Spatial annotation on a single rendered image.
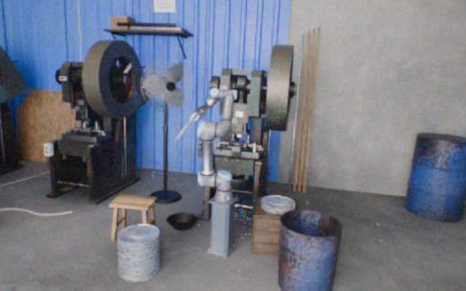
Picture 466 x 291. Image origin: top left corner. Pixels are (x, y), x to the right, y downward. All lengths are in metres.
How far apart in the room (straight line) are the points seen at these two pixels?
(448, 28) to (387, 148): 1.55
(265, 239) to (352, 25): 2.86
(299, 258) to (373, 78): 2.82
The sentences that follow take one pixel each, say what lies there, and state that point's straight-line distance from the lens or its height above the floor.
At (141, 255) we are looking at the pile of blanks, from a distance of 2.42.
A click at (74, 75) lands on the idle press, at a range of 4.02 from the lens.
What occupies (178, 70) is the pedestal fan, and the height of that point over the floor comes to 1.46.
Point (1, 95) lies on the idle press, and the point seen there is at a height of 1.06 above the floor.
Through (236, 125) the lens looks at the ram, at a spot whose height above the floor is 0.95.
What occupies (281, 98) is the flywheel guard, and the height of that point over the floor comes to 1.26.
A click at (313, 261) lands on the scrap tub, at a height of 0.30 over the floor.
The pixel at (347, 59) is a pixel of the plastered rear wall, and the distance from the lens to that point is 4.42.
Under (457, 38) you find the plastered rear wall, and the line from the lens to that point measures 4.74.
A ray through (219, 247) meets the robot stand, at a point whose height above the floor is 0.07.
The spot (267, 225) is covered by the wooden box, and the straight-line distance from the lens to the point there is 2.70.
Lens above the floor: 1.43
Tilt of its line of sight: 12 degrees down
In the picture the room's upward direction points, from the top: 3 degrees clockwise
